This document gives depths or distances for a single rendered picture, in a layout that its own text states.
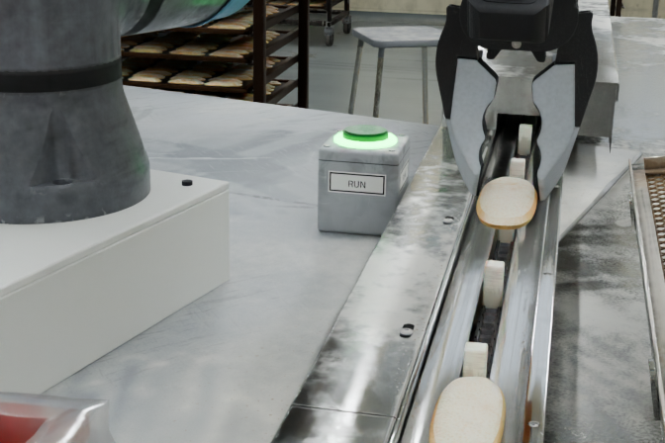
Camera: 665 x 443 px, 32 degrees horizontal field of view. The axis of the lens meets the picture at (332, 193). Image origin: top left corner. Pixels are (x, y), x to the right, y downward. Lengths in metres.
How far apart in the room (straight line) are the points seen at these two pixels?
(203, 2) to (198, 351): 0.27
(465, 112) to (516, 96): 0.46
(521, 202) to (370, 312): 0.12
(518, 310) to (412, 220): 0.16
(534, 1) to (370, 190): 0.38
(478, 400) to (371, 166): 0.38
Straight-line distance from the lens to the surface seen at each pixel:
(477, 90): 0.73
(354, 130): 0.99
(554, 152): 0.73
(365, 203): 0.98
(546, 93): 0.72
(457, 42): 0.72
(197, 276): 0.84
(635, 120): 1.50
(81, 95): 0.78
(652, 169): 0.97
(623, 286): 0.91
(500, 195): 0.73
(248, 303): 0.84
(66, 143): 0.78
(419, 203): 0.94
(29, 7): 0.77
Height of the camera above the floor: 1.14
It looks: 17 degrees down
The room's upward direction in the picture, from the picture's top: 1 degrees clockwise
